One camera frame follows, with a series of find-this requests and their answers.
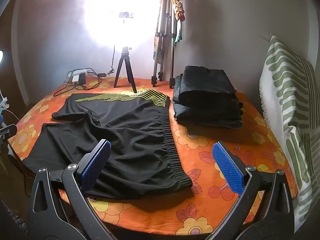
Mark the hanging colourful cloth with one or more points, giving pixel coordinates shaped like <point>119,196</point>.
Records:
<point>178,7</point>

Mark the white power strip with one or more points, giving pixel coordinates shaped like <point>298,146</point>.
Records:
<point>74,77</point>

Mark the black pants with yellow stripes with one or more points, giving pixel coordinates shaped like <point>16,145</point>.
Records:
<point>130,135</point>

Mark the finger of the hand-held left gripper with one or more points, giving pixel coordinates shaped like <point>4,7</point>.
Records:
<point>8,131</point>

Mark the orange floral tablecloth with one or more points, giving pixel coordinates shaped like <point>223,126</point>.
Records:
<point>212,135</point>

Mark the phone in holder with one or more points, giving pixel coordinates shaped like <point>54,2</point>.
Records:
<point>126,15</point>

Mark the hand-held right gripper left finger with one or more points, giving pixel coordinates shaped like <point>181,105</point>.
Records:
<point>96,163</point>

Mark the green patterned white cloth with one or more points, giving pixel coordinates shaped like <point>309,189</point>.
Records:
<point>287,85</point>

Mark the small black tripod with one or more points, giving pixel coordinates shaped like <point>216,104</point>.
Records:
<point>124,62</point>

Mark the black power adapter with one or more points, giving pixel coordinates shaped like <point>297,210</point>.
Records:
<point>82,79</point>

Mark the tall silver tripod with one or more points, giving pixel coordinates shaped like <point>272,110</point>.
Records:
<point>163,45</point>

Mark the round white lamp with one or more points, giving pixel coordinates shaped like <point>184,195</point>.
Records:
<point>1,56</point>

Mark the stack of folded dark clothes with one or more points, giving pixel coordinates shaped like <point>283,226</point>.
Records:
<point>207,87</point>

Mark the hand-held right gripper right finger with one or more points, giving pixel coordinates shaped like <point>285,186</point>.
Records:
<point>228,167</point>

